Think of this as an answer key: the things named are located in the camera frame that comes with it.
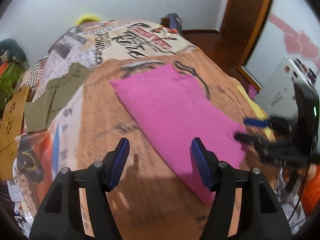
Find printed blanket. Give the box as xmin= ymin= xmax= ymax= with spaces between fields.
xmin=7 ymin=19 xmax=283 ymax=240

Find pink heart wall sticker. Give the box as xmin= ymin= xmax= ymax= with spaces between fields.
xmin=269 ymin=14 xmax=320 ymax=68

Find pink pants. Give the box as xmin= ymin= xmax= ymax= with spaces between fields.
xmin=109 ymin=64 xmax=248 ymax=204

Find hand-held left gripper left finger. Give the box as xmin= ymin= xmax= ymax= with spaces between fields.
xmin=29 ymin=137 xmax=130 ymax=240

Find yellow cloth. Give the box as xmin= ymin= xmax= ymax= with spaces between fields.
xmin=235 ymin=85 xmax=275 ymax=140

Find yellow foam tube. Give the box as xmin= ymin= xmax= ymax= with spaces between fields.
xmin=74 ymin=15 xmax=103 ymax=27

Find wooden door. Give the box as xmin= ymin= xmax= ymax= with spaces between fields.
xmin=217 ymin=0 xmax=277 ymax=70

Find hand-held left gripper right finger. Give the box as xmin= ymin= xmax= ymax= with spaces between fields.
xmin=190 ymin=137 xmax=293 ymax=240

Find blue grey backpack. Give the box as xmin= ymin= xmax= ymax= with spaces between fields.
xmin=165 ymin=13 xmax=183 ymax=34

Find olive green pants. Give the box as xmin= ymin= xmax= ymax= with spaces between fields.
xmin=24 ymin=62 xmax=93 ymax=133

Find white appliance with stickers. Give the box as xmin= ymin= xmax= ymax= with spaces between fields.
xmin=256 ymin=55 xmax=320 ymax=120

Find wooden lap table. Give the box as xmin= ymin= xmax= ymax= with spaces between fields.
xmin=0 ymin=85 xmax=30 ymax=182

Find pile of bags and clothes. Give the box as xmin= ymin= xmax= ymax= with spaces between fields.
xmin=0 ymin=39 xmax=29 ymax=63

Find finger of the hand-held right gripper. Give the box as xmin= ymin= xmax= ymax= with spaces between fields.
xmin=244 ymin=116 xmax=296 ymax=133
xmin=234 ymin=133 xmax=288 ymax=153

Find person's orange shirt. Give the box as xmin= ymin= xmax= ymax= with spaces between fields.
xmin=297 ymin=165 xmax=320 ymax=218

